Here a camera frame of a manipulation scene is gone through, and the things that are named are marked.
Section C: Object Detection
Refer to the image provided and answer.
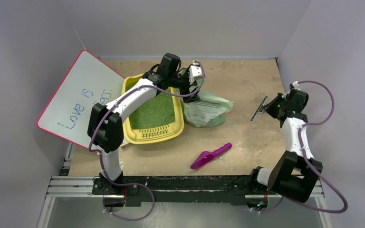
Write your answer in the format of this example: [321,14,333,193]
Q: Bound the yellow litter box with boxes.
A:
[123,92,184,144]

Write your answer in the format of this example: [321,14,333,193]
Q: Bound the magenta plastic litter scoop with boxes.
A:
[190,142,232,170]

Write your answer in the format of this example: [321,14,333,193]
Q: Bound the green cat litter bag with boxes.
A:
[183,91,234,128]

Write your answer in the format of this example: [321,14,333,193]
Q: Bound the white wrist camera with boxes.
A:
[289,81,301,92]
[188,61,203,85]

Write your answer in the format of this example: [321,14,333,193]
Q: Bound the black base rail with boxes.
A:
[93,174,275,209]

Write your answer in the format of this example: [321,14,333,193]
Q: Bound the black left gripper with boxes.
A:
[168,70,201,103]

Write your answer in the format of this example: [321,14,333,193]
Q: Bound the black ruler strip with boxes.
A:
[250,96,269,122]

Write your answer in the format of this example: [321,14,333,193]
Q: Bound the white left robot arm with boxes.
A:
[87,53,205,194]

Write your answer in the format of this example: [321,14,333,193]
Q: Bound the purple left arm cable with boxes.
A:
[88,59,206,189]

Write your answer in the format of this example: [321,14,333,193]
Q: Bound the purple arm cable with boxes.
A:
[283,80,349,214]
[88,59,206,189]

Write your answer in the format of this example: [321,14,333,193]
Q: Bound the pink framed whiteboard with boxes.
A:
[37,50,124,148]

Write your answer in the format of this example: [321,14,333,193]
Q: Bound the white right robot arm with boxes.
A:
[248,88,323,203]

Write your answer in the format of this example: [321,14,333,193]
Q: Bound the aluminium frame rail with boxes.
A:
[47,176,325,199]

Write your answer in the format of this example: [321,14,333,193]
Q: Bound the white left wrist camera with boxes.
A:
[188,61,203,85]

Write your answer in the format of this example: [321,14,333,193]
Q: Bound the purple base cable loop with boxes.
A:
[102,183,156,222]

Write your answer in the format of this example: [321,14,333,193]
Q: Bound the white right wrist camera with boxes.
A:
[289,81,301,92]

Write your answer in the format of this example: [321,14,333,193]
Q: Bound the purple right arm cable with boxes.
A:
[283,80,349,214]

